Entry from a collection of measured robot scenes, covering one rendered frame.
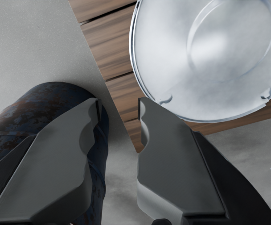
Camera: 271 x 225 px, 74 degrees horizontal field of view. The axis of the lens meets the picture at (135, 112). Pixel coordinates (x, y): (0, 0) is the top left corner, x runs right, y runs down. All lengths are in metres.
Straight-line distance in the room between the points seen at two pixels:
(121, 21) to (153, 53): 0.07
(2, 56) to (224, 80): 0.71
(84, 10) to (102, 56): 0.07
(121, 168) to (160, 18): 0.84
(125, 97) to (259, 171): 1.05
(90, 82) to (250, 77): 0.54
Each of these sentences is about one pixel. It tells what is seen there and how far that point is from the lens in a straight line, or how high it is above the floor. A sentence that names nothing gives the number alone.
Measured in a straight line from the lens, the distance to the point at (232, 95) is 0.36.
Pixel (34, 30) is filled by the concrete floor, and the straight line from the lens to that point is 0.72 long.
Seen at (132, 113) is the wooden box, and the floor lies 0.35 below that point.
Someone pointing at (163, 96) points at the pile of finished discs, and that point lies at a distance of 0.33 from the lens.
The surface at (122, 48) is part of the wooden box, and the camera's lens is 0.31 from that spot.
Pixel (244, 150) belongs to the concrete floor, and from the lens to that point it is 1.09.
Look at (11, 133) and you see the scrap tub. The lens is 0.49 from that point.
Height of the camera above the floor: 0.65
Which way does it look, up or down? 57 degrees down
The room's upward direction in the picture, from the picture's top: 176 degrees clockwise
